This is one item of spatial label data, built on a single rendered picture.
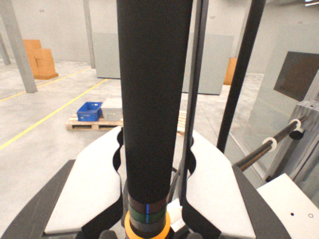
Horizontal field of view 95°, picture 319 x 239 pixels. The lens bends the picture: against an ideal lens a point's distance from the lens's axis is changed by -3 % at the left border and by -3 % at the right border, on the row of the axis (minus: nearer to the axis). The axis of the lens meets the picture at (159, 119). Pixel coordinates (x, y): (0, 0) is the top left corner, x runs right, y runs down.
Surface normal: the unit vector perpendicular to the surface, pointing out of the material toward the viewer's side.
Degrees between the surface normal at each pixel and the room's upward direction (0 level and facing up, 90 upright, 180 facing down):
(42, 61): 90
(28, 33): 90
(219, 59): 90
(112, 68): 90
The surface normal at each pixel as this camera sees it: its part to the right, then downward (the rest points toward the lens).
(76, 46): -0.04, 0.46
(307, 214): -0.73, -0.61
